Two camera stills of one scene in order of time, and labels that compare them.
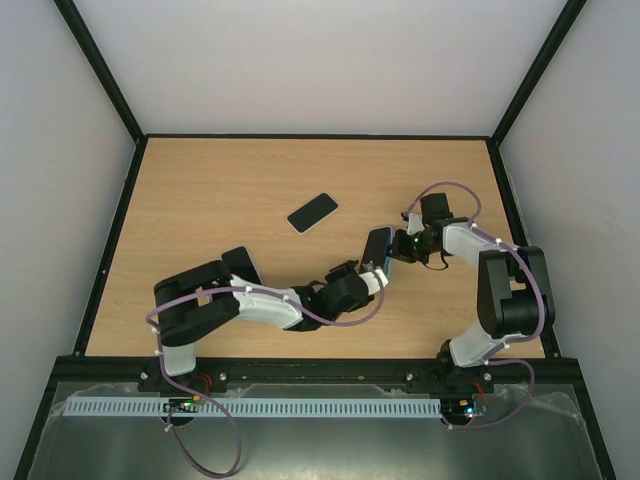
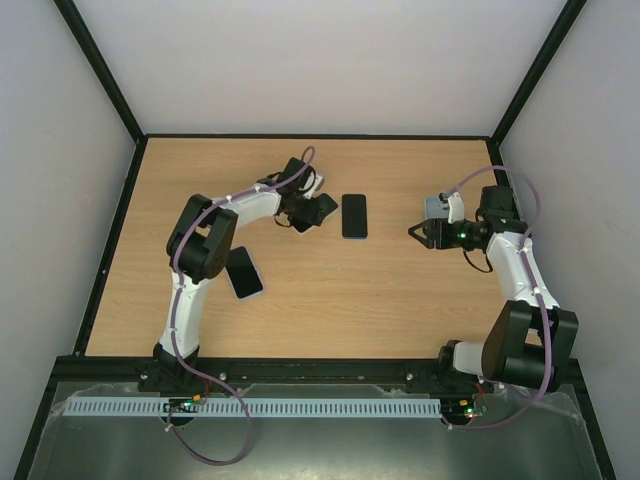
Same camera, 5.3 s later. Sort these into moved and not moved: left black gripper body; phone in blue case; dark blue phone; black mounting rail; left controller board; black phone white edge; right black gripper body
Moved: dark blue phone; left black gripper body; right black gripper body
Not moved: left controller board; black mounting rail; phone in blue case; black phone white edge
